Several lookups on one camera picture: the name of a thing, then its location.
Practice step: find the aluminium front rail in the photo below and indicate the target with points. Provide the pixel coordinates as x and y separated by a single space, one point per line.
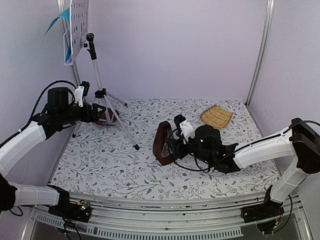
200 219

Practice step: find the floral table cloth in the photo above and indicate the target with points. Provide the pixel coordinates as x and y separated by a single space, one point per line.
118 161

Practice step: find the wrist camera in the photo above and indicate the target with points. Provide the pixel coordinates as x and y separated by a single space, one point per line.
86 87
178 120

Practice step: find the red floral round tin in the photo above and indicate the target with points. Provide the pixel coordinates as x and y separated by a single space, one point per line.
104 121

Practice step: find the aluminium frame post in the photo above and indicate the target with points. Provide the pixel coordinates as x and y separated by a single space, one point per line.
79 11
270 4

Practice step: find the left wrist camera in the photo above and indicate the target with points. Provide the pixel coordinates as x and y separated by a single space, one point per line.
86 87

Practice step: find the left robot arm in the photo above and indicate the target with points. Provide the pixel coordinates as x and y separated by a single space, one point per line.
63 109

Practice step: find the right aluminium frame post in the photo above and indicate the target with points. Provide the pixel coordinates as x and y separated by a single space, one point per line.
270 4

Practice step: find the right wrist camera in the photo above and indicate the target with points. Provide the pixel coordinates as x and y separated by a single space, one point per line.
178 120

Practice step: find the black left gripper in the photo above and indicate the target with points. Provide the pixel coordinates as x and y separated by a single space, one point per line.
94 116

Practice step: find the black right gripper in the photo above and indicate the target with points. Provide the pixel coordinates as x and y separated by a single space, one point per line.
178 152

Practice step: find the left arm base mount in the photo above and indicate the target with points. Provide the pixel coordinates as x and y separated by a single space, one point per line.
79 211

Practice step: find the woven bamboo tray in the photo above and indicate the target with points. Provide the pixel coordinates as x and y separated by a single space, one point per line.
216 117

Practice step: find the clear plastic metronome cover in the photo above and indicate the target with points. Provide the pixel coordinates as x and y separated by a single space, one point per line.
166 149

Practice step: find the left aluminium frame post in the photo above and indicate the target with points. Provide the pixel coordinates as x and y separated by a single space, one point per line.
79 11

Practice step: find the white tripod music stand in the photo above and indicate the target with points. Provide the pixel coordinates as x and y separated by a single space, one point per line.
102 93

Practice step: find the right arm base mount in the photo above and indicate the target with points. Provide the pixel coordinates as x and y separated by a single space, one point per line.
267 216

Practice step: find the dark red wooden metronome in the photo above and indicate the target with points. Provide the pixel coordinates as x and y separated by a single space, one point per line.
160 147

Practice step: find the white blue sheet music booklet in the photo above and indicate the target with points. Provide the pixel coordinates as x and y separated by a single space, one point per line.
64 17

